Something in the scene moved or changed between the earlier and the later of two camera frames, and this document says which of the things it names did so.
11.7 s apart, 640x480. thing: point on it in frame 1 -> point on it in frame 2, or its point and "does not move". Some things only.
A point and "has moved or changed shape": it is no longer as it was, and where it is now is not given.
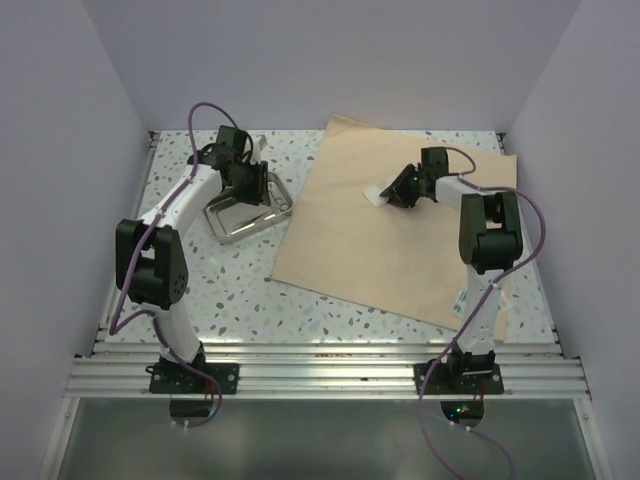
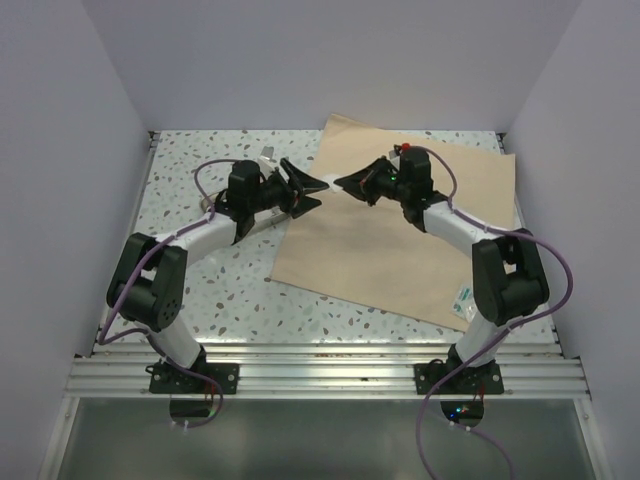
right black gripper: (400, 197) -> (360, 184)
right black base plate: (443, 380) does not move
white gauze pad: (372, 194) has moved or changed shape
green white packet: (458, 307) does not move
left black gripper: (258, 192) -> (294, 204)
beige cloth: (404, 261) does not move
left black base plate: (177, 378) does not move
